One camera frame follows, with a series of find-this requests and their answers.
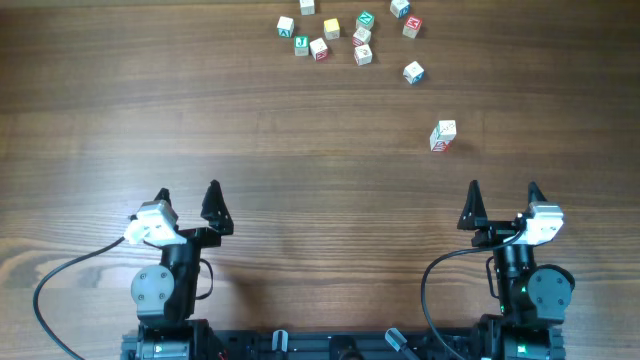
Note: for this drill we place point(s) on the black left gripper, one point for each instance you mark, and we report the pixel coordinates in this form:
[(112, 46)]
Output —
[(195, 235)]

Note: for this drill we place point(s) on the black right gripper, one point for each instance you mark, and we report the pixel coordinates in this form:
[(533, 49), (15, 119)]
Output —
[(500, 233)]

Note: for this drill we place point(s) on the red I wooden block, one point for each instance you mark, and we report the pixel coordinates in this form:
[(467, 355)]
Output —
[(446, 130)]

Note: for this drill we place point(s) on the red A wooden block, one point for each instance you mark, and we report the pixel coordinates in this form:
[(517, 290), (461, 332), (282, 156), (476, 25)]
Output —
[(439, 141)]

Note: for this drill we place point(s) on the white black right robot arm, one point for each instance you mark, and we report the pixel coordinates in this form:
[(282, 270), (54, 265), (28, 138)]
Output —
[(533, 298)]

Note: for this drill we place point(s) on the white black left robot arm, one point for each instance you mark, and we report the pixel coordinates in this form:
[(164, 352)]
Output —
[(165, 294)]

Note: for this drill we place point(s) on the wooden block blue side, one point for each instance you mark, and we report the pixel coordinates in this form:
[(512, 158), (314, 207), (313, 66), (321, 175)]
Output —
[(413, 72)]

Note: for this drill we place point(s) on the green J wooden block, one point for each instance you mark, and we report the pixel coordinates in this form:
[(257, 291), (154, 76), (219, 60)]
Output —
[(301, 46)]

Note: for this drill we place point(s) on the wooden block green side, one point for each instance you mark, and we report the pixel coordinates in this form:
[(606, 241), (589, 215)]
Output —
[(285, 27)]

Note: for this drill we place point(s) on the red M wooden block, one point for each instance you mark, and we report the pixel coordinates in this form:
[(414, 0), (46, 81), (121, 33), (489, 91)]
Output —
[(412, 26)]

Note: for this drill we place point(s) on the wooden block red side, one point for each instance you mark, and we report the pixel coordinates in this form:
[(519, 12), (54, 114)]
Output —
[(319, 49)]

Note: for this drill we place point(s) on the wooden block red drawing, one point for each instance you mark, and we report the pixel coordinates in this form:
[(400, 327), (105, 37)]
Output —
[(363, 55)]

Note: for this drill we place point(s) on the wooden block red pattern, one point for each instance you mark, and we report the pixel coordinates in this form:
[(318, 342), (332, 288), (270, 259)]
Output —
[(361, 36)]

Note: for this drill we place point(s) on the wooden block blue top right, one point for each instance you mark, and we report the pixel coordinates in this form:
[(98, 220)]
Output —
[(399, 8)]

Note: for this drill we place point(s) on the yellow wooden block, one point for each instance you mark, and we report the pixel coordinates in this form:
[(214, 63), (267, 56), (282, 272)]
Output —
[(331, 29)]

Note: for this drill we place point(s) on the plain wooden block top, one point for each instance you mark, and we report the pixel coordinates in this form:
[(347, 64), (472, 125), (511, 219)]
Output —
[(307, 7)]

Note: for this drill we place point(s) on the green N wooden block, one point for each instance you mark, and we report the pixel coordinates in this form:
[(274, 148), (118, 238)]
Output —
[(365, 20)]

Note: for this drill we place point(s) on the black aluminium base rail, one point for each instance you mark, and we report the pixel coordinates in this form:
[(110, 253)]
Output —
[(393, 344)]

